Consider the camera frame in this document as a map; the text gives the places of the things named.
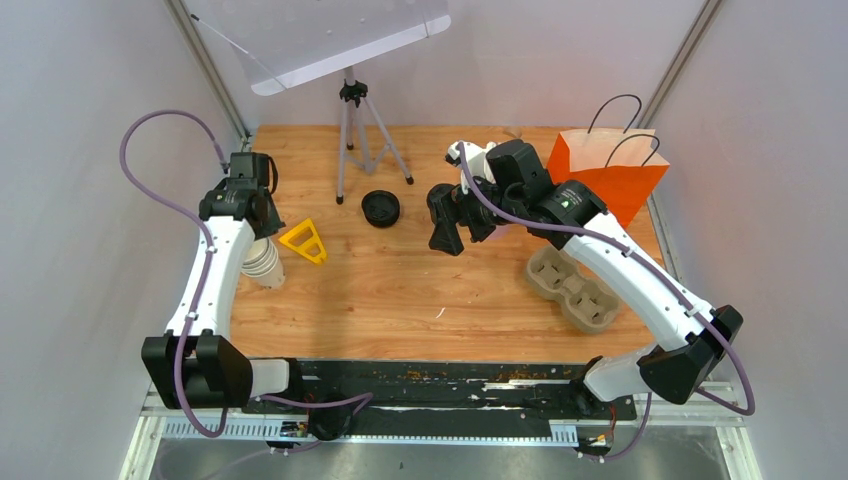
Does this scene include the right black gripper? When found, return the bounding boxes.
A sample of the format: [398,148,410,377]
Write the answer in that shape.
[429,168,524,255]

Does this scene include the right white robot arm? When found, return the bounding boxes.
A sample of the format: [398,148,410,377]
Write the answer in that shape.
[426,139,754,418]

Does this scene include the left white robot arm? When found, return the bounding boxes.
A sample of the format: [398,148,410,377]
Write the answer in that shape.
[141,152,307,413]

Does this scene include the yellow triangular plastic stand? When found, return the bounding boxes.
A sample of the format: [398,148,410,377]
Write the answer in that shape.
[278,218,328,265]

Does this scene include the stack of paper cups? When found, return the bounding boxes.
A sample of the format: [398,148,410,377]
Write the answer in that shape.
[241,237,285,289]

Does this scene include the stack of black lids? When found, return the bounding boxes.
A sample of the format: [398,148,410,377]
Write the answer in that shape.
[361,190,401,228]

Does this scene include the grey tripod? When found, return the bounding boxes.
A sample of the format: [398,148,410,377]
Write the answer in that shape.
[335,66,415,205]

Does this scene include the cardboard cup carrier tray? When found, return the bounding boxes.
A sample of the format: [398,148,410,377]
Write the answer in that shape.
[524,246,621,335]

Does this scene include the white reflector board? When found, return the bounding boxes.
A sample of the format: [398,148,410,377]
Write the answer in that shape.
[189,0,452,97]

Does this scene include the orange paper bag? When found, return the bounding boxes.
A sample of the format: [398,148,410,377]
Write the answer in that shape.
[547,110,670,228]

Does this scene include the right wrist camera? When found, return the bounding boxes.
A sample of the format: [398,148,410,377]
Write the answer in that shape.
[446,141,497,183]

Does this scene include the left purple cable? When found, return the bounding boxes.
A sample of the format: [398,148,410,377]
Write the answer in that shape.
[119,109,376,458]

